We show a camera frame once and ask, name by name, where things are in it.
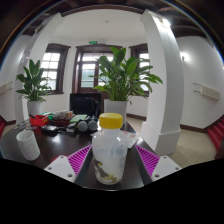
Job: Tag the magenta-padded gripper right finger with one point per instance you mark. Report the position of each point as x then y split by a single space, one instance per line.
166 168

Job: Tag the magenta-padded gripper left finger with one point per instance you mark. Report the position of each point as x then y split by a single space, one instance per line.
60 166

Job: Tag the yellow-capped plastic drink bottle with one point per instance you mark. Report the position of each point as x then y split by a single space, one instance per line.
110 150

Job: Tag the black pouch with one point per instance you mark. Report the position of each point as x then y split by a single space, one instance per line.
50 130

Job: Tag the white speckled cup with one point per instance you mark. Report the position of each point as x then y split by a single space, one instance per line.
28 145

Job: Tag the brown box of snacks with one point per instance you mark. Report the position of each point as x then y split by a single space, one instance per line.
63 116

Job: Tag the red box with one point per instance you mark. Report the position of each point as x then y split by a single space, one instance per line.
39 120

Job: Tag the green notebook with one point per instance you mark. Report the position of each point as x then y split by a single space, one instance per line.
78 118

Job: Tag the colourful round badges sheet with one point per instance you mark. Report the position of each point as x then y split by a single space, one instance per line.
23 125

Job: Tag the black chair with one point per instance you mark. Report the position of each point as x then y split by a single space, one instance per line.
85 105

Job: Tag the small plant in white pot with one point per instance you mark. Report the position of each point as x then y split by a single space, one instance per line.
33 83

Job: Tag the dark wooden glazed door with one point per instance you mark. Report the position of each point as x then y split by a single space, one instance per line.
87 71

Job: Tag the dark-framed window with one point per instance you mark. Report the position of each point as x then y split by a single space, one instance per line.
144 58
51 66

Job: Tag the large plant in white pot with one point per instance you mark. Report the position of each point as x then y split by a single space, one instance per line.
121 76

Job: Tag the green exit sign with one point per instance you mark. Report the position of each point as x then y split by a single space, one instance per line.
93 42

